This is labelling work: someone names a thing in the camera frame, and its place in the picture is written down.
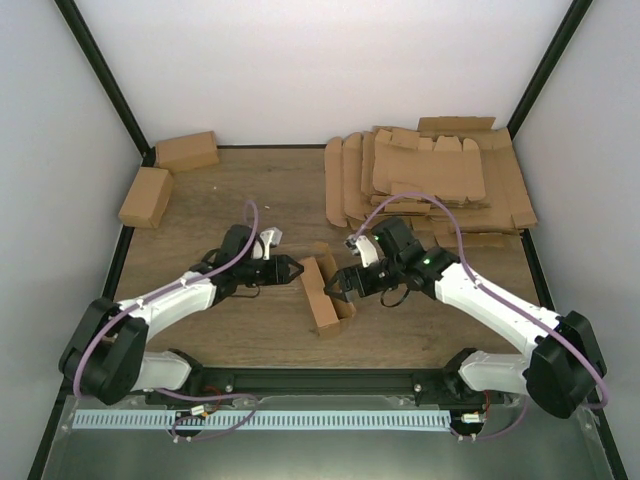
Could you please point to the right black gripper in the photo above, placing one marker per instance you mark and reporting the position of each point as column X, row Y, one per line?
column 349, row 284

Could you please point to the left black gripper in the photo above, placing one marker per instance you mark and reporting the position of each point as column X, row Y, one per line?
column 281, row 270

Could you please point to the cardboard box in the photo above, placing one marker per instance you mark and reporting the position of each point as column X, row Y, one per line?
column 187, row 152
column 147, row 198
column 331, row 316

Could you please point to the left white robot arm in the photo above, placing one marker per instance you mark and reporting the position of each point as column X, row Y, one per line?
column 107, row 356

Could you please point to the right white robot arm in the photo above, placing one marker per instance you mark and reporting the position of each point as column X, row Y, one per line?
column 557, row 362

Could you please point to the stack of flat cardboard blanks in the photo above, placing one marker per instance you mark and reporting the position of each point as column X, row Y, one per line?
column 449, row 174

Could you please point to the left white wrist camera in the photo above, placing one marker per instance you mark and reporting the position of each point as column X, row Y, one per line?
column 269, row 238

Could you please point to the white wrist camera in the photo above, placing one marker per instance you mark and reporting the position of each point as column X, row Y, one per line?
column 269, row 238
column 362, row 247

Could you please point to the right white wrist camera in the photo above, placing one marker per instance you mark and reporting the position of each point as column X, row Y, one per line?
column 362, row 247

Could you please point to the black aluminium frame rail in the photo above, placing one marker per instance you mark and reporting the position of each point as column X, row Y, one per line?
column 442, row 386

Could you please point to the light blue slotted cable duct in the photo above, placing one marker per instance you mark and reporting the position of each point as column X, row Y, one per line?
column 396, row 420

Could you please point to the left black frame post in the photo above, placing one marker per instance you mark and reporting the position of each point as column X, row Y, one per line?
column 93, row 54

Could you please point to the black frame post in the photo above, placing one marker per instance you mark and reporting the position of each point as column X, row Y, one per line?
column 93, row 54
column 561, row 39

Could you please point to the right black frame post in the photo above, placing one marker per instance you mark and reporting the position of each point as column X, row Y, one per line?
column 561, row 39

